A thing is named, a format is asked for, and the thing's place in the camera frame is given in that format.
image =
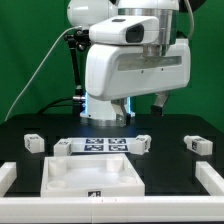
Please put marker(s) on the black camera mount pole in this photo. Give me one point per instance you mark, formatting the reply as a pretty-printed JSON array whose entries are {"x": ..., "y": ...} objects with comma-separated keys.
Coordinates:
[{"x": 76, "y": 60}]

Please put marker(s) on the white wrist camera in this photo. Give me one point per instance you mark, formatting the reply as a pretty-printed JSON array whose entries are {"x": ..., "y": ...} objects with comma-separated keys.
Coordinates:
[{"x": 125, "y": 30}]

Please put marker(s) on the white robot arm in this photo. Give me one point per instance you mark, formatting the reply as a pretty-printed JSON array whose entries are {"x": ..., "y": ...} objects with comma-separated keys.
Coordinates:
[{"x": 82, "y": 14}]

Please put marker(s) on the white U-shaped obstacle fence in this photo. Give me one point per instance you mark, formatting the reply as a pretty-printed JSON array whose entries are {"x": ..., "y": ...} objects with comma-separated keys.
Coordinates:
[{"x": 209, "y": 208}]

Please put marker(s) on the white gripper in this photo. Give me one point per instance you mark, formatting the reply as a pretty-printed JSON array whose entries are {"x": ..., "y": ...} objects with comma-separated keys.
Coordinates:
[{"x": 114, "y": 72}]

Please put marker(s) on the sheet of fiducial tags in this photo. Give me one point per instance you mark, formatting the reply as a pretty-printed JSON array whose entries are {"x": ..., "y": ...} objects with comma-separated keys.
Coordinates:
[{"x": 101, "y": 145}]

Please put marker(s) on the white square table top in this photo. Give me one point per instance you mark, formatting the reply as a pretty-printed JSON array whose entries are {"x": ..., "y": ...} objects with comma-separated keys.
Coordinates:
[{"x": 99, "y": 175}]

